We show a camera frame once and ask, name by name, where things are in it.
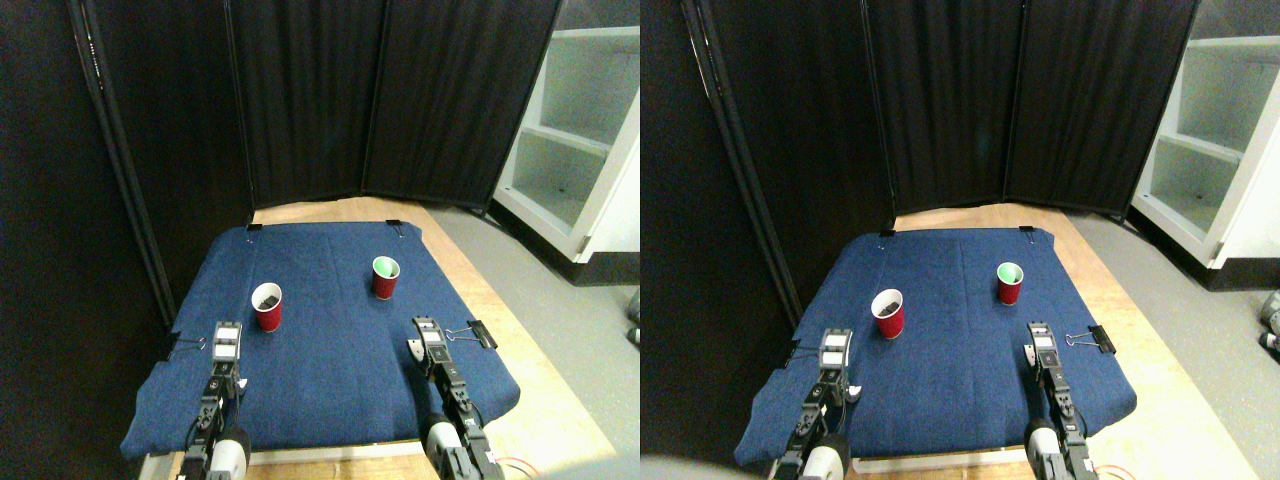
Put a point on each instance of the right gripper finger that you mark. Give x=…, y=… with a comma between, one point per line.
x=1028, y=356
x=430, y=342
x=1043, y=346
x=414, y=352

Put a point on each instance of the red cup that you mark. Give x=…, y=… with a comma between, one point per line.
x=1010, y=293
x=888, y=325
x=385, y=288
x=268, y=319

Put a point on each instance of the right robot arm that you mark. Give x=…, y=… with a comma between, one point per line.
x=442, y=438
x=1042, y=438

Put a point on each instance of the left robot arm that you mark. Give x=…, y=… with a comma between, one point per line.
x=232, y=452
x=826, y=462

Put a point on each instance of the dark blue cloth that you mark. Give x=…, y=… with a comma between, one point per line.
x=950, y=390
x=330, y=385

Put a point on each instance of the white shelf unit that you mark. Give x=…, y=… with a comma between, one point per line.
x=1240, y=200
x=600, y=200

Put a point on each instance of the black curtain stand pole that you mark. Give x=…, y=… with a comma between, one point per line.
x=121, y=150
x=740, y=155

